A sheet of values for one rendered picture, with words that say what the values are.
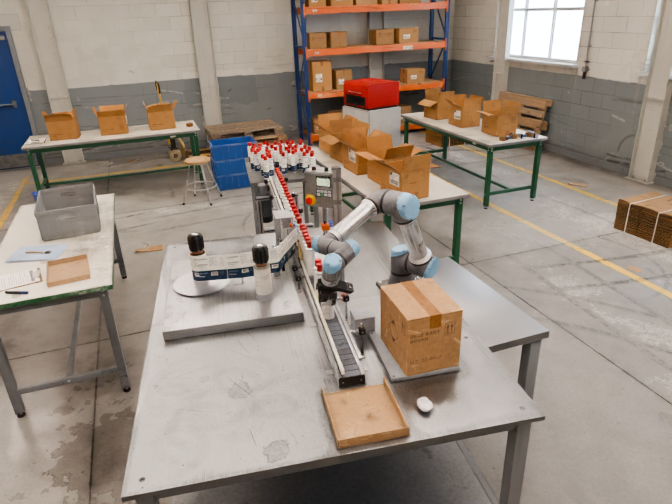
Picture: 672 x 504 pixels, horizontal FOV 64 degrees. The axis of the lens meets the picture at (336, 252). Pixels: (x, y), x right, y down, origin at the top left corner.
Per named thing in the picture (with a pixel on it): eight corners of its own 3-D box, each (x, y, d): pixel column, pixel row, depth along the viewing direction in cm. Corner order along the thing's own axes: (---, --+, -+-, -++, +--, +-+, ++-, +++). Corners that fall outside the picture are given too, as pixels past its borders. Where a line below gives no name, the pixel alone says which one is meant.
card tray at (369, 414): (321, 394, 214) (321, 386, 213) (384, 384, 219) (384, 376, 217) (338, 449, 187) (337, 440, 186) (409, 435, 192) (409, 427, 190)
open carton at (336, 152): (318, 158, 573) (316, 123, 557) (355, 152, 589) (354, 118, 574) (333, 166, 541) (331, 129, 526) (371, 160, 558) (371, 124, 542)
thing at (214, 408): (166, 247, 360) (166, 244, 359) (381, 223, 387) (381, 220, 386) (121, 502, 173) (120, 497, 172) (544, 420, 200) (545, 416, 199)
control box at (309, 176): (313, 200, 292) (311, 166, 284) (342, 203, 286) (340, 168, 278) (304, 206, 283) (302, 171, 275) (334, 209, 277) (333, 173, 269)
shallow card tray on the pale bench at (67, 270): (47, 266, 342) (46, 261, 340) (88, 258, 351) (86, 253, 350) (47, 288, 314) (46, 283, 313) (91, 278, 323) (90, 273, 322)
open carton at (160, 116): (148, 132, 731) (143, 104, 716) (145, 126, 772) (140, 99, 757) (183, 128, 747) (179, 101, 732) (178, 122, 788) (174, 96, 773)
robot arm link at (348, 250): (339, 234, 231) (323, 249, 226) (359, 239, 224) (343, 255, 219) (344, 248, 236) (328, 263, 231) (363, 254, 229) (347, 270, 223)
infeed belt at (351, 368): (288, 235, 364) (287, 229, 363) (300, 233, 366) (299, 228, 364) (342, 385, 217) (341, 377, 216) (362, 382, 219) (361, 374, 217)
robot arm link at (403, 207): (419, 260, 286) (390, 183, 250) (444, 268, 276) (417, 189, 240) (408, 277, 281) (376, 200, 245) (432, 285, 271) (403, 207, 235)
